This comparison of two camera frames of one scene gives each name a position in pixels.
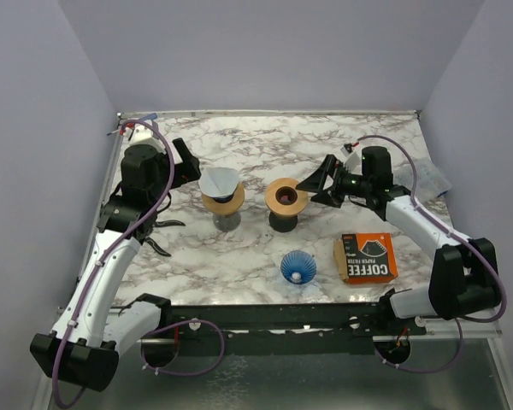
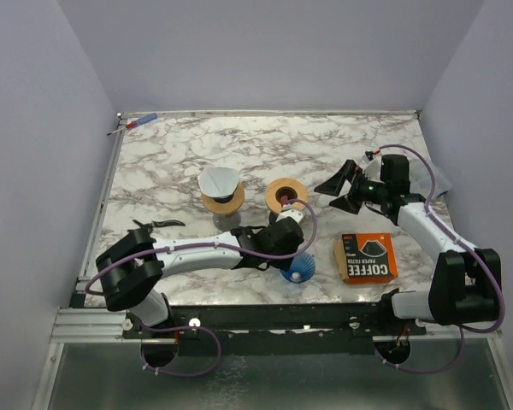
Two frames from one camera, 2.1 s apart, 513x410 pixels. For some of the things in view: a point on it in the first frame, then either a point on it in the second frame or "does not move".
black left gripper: x=187 y=170 to x=281 y=263
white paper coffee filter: x=218 y=182 does not move
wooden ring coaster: x=222 y=208 does not move
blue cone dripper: x=226 y=199 does not move
